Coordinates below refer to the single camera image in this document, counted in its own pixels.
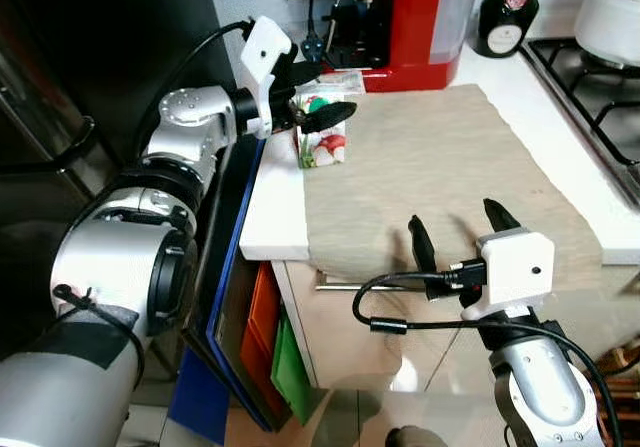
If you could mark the beige cloth mat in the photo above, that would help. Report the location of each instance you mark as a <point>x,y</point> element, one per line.
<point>440,167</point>

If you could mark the printed white green carton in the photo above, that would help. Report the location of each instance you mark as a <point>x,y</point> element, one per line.
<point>325,152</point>

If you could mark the grey robot foot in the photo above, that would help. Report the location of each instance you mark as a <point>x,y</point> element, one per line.
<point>403,438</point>

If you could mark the cream counter cabinet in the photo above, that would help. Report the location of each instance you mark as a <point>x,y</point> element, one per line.
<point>330,337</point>

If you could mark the blue flat board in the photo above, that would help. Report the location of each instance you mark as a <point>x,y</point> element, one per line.
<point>198,402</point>

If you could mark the dark green wine bottle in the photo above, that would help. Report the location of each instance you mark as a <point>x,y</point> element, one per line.
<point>507,22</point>

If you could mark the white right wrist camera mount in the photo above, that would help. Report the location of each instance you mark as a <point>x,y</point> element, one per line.
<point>515,267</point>

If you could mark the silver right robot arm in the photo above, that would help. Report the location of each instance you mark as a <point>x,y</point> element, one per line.
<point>540,387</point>

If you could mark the white cooking pot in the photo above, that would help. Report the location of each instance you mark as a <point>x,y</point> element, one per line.
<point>610,12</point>

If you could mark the steel gas stove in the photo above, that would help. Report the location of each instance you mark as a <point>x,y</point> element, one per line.
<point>600,117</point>

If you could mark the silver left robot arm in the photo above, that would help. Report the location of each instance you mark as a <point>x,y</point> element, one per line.
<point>110,257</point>

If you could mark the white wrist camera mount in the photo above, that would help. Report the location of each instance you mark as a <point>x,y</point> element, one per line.
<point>515,267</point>
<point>262,62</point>

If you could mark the green folder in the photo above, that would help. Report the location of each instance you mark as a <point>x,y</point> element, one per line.
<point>290,367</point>

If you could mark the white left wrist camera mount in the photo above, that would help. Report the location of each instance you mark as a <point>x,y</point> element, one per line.
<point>262,62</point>

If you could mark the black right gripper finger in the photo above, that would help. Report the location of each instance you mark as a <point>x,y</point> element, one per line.
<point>421,247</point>
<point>500,220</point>

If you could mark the black tall appliance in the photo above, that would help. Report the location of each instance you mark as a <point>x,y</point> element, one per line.
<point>100,27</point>

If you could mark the red coffee machine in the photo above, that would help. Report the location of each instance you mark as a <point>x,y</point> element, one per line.
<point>420,27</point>

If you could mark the wooden wine rack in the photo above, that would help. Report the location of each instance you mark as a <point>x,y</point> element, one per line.
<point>625,397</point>

